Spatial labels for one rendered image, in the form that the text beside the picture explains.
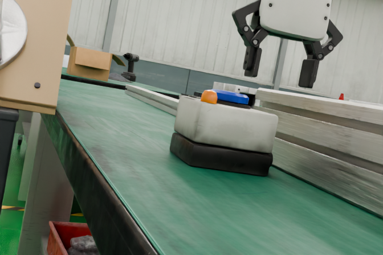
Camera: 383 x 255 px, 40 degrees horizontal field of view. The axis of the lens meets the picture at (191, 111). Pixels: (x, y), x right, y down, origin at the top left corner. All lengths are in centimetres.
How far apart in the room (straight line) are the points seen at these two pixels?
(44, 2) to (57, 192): 122
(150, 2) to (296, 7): 1136
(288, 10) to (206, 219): 46
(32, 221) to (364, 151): 165
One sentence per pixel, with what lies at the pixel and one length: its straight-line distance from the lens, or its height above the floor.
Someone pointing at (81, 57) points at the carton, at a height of 88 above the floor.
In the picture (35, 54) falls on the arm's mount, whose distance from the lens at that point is 76.
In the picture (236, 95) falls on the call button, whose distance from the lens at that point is 51.
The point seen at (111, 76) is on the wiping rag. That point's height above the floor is 80.
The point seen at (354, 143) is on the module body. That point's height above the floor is 83.
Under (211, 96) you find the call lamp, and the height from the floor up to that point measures 85.
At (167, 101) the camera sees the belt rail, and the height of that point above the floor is 80.
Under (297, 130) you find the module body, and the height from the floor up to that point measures 83.
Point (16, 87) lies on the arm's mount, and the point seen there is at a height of 81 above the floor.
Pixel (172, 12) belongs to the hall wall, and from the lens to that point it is 1214.
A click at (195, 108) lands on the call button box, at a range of 49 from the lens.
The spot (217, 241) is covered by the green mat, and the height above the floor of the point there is 78.
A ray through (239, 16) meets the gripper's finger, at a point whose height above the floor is 95.
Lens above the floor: 85
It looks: 3 degrees down
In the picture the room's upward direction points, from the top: 11 degrees clockwise
